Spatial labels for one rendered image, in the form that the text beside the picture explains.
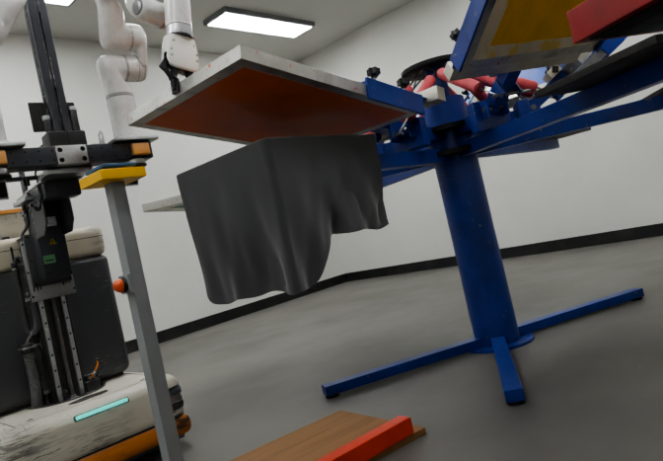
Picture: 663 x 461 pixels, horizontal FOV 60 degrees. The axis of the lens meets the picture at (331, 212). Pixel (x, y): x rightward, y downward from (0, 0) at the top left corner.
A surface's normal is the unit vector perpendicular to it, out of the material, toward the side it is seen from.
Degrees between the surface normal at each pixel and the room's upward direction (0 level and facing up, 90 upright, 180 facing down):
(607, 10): 90
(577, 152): 90
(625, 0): 90
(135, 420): 90
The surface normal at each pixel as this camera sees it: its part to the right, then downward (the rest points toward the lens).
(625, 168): -0.66, 0.12
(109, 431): 0.67, -0.18
